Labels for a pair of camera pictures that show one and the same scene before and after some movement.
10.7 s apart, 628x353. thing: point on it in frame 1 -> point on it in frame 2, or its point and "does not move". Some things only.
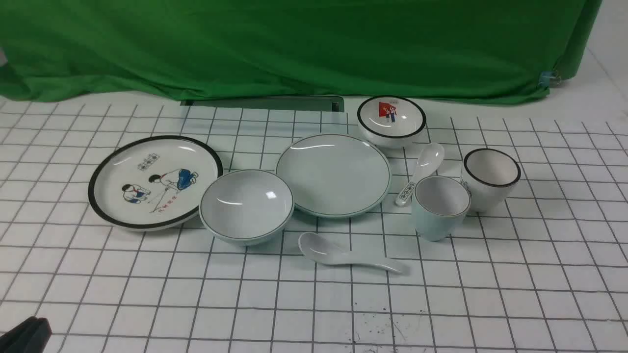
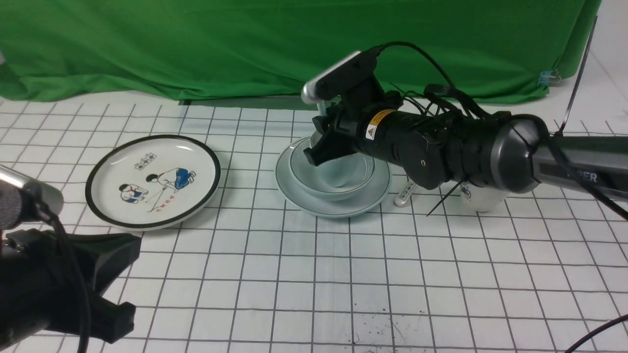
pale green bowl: [246, 208] -> [343, 178]
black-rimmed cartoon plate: [152, 183] does not move
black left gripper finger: [31, 336] -> [44, 286]
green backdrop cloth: [485, 50] does not move
